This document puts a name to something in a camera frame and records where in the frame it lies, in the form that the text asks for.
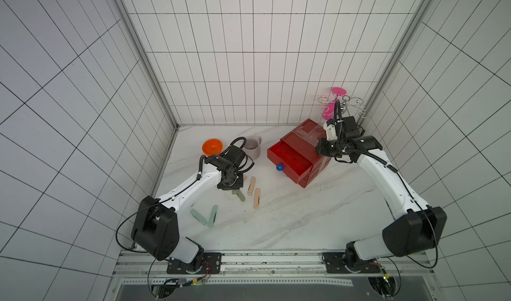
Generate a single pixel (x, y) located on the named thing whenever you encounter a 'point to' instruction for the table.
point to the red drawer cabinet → (304, 139)
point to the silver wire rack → (344, 104)
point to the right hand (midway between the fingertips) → (317, 144)
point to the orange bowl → (212, 146)
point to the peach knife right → (257, 198)
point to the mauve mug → (252, 147)
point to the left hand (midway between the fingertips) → (232, 188)
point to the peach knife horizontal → (245, 177)
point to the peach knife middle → (251, 186)
